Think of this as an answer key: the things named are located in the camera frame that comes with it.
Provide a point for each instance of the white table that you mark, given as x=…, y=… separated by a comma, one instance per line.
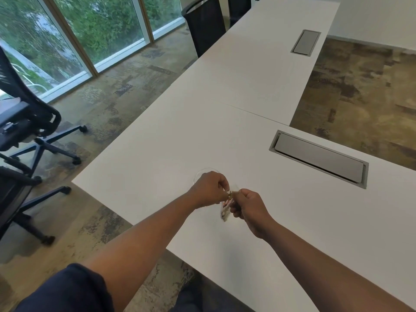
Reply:
x=162, y=142
x=260, y=61

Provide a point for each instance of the person's right hand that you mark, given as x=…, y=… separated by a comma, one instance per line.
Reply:
x=252, y=211

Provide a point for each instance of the navy left sleeve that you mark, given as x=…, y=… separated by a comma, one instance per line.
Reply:
x=65, y=289

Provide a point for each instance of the large glass window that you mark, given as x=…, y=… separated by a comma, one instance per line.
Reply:
x=97, y=25

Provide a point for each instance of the clear glass bowl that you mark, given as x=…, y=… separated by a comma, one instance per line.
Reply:
x=201, y=172

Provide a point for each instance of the dark trousers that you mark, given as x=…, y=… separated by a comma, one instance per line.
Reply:
x=201, y=297

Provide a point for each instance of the black high-back chair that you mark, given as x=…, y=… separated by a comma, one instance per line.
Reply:
x=239, y=9
x=206, y=25

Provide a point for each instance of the black mesh office chair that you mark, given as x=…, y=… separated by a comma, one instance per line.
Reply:
x=19, y=94

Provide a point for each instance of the person's right forearm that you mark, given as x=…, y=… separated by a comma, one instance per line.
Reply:
x=325, y=276

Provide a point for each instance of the clear plastic candy bag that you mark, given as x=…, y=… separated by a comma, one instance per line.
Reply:
x=225, y=212

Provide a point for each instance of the person's left hand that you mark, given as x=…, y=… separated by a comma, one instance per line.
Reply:
x=208, y=190

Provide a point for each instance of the person's left forearm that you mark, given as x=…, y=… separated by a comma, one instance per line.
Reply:
x=146, y=243

